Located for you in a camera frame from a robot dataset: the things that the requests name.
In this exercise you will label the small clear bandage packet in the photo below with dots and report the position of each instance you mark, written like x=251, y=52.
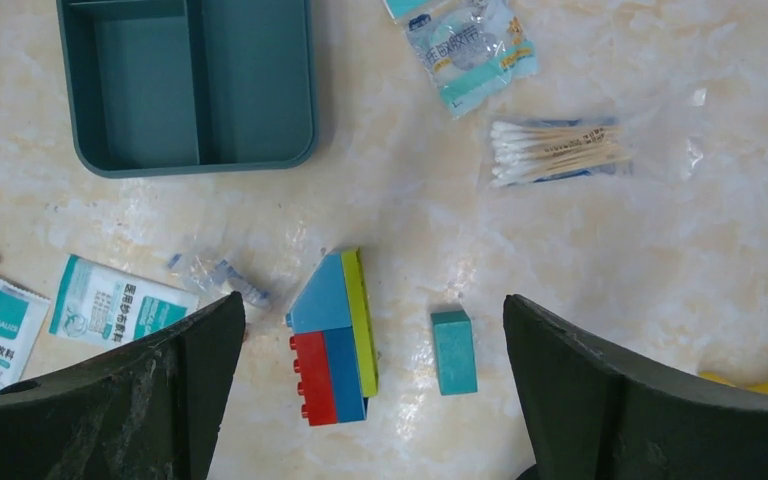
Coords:
x=211, y=275

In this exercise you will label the cotton swabs plastic bag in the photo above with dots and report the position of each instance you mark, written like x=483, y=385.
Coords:
x=529, y=151

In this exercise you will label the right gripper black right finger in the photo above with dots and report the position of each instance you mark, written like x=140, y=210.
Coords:
x=596, y=410

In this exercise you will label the teal divided plastic tray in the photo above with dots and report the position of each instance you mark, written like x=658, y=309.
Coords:
x=189, y=87

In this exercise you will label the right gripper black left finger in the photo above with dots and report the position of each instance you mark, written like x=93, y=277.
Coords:
x=150, y=409

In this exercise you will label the toy brick block assembly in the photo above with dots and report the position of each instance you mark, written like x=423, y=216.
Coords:
x=333, y=342

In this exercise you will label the small teal block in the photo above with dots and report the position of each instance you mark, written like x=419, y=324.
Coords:
x=454, y=353

